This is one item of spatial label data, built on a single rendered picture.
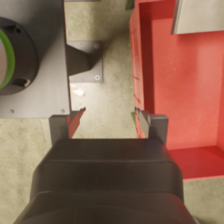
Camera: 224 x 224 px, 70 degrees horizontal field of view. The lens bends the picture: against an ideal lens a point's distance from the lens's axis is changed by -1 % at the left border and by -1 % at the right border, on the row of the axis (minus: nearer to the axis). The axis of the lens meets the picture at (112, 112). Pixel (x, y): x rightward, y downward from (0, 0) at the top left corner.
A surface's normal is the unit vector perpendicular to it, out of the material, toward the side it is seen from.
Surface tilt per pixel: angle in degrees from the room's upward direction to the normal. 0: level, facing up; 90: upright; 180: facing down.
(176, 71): 0
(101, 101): 0
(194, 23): 30
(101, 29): 0
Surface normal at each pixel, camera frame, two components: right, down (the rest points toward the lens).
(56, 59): 0.00, 0.28
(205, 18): 0.04, 0.72
